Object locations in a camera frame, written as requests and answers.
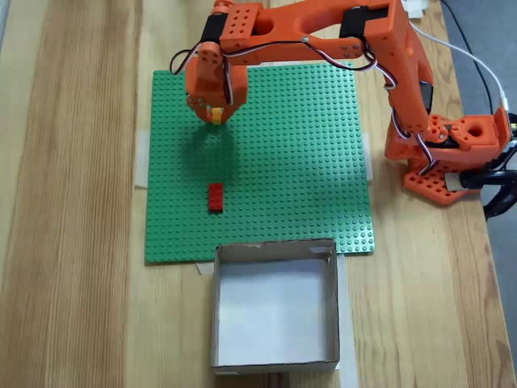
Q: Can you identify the black power cable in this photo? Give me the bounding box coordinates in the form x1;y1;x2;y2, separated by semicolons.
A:
439;0;495;118

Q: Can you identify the red lego block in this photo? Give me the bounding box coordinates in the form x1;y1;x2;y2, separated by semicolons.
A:
207;182;225;213

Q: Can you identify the white usb cable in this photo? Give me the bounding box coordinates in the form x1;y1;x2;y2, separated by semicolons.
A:
411;23;511;115

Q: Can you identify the green lego baseplate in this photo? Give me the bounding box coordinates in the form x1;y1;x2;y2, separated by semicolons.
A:
144;61;376;266

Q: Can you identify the black table clamp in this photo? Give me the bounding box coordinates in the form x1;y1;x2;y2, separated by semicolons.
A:
458;151;517;221

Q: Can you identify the open cardboard box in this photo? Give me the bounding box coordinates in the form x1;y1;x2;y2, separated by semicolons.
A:
209;238;341;375

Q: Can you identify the white tape piece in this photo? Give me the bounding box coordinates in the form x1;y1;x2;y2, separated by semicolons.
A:
401;0;430;19

